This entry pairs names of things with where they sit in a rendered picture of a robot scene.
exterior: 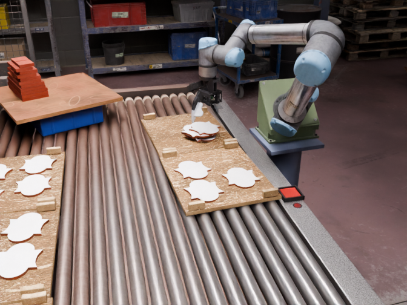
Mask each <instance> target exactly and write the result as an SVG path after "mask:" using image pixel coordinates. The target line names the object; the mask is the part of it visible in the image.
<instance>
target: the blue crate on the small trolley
mask: <svg viewBox="0 0 407 305"><path fill-rule="evenodd" d="M277 3H278V0H227V12H226V14H228V15H231V16H235V17H238V18H242V19H249V20H250V21H259V20H265V19H274V18H277V6H278V5H277Z"/></svg>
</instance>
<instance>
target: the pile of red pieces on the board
mask: <svg viewBox="0 0 407 305"><path fill-rule="evenodd" d="M7 64H8V65H9V67H7V69H8V71H9V72H7V73H8V77H7V79H8V82H7V83H8V86H9V88H10V89H11V90H12V92H14V93H15V94H16V95H17V96H18V97H19V98H20V99H21V100H22V101H23V102H25V101H29V100H35V99H40V98H44V97H49V94H48V88H47V87H46V86H45V83H44V81H43V80H42V79H41V75H40V74H38V73H37V72H38V70H37V69H36V68H35V67H34V66H35V65H34V62H32V61H31V60H29V59H28V58H27V57H25V56H23V57H16V58H11V61H8V62H7Z"/></svg>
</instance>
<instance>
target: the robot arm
mask: <svg viewBox="0 0 407 305"><path fill-rule="evenodd" d="M248 44H294V45H306V46H305V48H304V49H303V51H302V53H301V54H300V56H299V57H298V58H297V60H296V63H295V65H294V74H295V76H296V77H295V80H294V82H293V84H292V86H291V88H290V89H289V90H288V91H287V92H286V93H285V94H282V95H280V96H279V97H278V98H277V99H276V100H275V101H274V103H273V112H274V116H273V118H271V122H270V125H271V127H272V129H273V130H275V131H276V132H277V133H279V134H281V135H283V136H287V137H292V136H294V135H295V133H296V132H297V130H298V128H299V126H300V124H301V123H302V121H303V119H304V118H305V116H306V114H307V112H308V110H309V109H310V107H311V105H312V104H313V102H314V101H316V100H317V98H318V96H319V89H318V86H320V85H321V84H323V83H324V82H325V81H326V80H327V78H328V77H329V75H330V72H331V70H332V68H333V66H334V65H335V63H336V61H337V60H338V58H339V56H340V54H341V52H342V51H343V49H344V46H345V35H344V33H343V31H342V30H341V28H340V27H339V26H338V25H336V24H335V23H333V22H330V21H325V20H312V21H310V22H309V23H300V24H260V25H256V24H255V23H254V22H253V21H250V20H249V19H245V20H243V21H242V22H241V23H240V24H239V25H238V26H237V28H236V30H235V31H234V33H233V34H232V35H231V37H230V38H229V40H228V41H227V42H226V44H225V45H218V44H217V39H216V38H211V37H206V38H201V39H200V40H199V49H198V50H199V79H200V80H201V81H198V82H196V83H195V82H194V83H191V84H189V86H187V88H188V91H195V90H197V89H198V88H199V90H198V92H197V94H196V97H195V98H194V100H193V105H192V112H191V119H192V123H194V121H195V119H196V117H201V116H202V115H203V111H202V106H203V104H202V103H205V104H206V105H208V106H210V105H212V107H213V110H214V111H215V112H216V113H217V114H219V109H223V106H222V105H220V104H219V103H220V102H222V91H221V90H218V89H217V82H218V81H219V78H218V77H216V74H217V64H220V65H226V66H228V67H240V66H241V65H242V64H243V60H244V58H245V53H244V49H245V48H246V47H247V45H248ZM220 94H221V98H220ZM200 102H201V103H200Z"/></svg>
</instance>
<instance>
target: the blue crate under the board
mask: <svg viewBox="0 0 407 305"><path fill-rule="evenodd" d="M102 106H103V105H101V106H98V107H93V108H87V109H84V110H79V111H74V112H71V113H66V114H61V115H58V116H53V117H48V118H45V119H40V120H35V121H31V122H30V123H31V124H32V125H33V126H34V127H35V128H36V129H37V130H38V131H39V132H40V134H41V135H42V136H49V135H52V134H56V133H61V132H64V131H68V130H73V129H76V128H80V127H83V126H88V125H92V124H96V123H100V122H103V121H104V117H103V111H102Z"/></svg>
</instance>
